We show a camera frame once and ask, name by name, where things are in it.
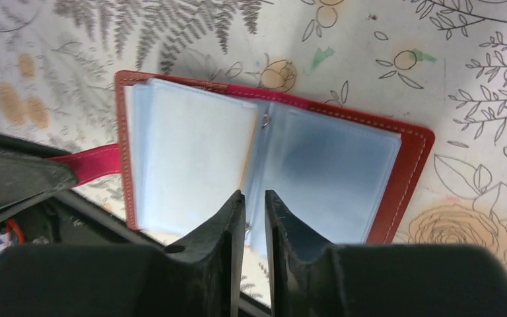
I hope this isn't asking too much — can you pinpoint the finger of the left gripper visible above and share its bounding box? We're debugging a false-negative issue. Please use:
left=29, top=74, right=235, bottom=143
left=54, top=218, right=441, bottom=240
left=0, top=149, right=78, bottom=210

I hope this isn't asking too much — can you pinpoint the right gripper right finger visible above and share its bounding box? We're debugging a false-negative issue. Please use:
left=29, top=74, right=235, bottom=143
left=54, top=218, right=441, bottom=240
left=265, top=190, right=507, bottom=316

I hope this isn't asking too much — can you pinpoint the red leather card holder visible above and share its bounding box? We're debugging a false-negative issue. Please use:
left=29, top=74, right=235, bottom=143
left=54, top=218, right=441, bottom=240
left=58, top=71, right=435, bottom=249

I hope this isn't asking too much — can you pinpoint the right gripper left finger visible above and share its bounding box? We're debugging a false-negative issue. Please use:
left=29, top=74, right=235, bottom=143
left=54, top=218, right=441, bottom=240
left=0, top=191, right=245, bottom=316

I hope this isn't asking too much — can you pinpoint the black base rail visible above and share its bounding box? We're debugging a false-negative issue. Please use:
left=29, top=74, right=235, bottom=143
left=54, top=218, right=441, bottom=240
left=0, top=134, right=270, bottom=316

